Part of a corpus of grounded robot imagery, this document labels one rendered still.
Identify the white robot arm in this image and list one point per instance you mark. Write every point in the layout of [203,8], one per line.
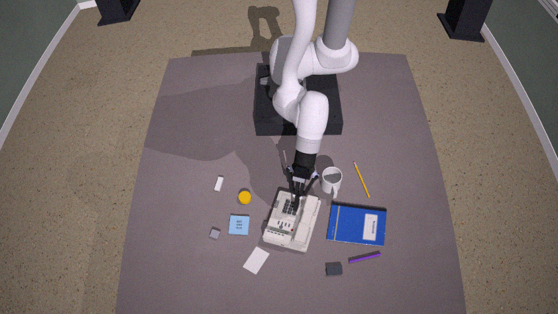
[293,57]

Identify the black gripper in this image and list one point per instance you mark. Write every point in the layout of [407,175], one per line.
[305,160]

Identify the light blue sticky note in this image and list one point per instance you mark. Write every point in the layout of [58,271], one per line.
[239,225]

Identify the blue notebook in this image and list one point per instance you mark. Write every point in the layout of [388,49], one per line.
[357,224]

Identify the white telephone handset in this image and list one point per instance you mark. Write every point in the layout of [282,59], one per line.
[303,227]

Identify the white mug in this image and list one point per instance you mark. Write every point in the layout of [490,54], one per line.
[331,175]

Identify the yellow short cylinder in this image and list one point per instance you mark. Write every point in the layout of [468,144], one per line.
[244,197]

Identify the white rectangular sheet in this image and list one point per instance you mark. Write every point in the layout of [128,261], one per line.
[256,260]

